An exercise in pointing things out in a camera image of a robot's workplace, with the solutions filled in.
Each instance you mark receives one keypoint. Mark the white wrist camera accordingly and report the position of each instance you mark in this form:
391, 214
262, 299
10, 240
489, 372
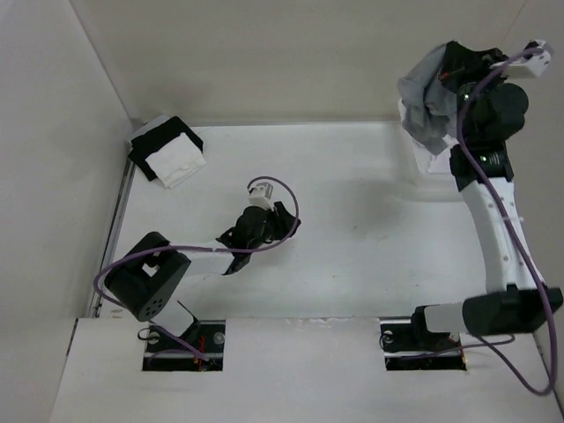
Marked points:
260, 196
530, 65

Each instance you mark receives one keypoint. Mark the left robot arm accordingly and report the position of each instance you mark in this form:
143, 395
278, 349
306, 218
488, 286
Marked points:
145, 285

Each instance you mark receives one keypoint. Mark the white plastic basket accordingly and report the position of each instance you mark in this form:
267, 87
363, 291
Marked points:
428, 175

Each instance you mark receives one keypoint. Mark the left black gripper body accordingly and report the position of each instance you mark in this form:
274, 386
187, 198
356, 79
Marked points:
274, 222

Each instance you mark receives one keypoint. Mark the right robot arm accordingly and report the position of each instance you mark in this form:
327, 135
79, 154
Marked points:
491, 109

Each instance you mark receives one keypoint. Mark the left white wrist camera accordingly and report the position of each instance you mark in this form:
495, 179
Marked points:
260, 196

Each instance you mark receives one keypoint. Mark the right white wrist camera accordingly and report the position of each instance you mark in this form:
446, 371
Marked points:
530, 65

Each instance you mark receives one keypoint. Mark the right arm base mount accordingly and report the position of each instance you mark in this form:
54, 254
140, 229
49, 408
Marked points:
405, 350

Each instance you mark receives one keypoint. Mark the folded black tank top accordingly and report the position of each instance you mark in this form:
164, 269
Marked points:
154, 135

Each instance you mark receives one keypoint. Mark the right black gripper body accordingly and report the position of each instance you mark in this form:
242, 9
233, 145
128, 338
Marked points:
471, 73

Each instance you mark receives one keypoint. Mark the grey tank top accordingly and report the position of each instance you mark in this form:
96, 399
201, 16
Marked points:
430, 108

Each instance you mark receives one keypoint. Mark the folded white tank top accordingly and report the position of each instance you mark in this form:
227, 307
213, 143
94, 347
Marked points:
176, 161

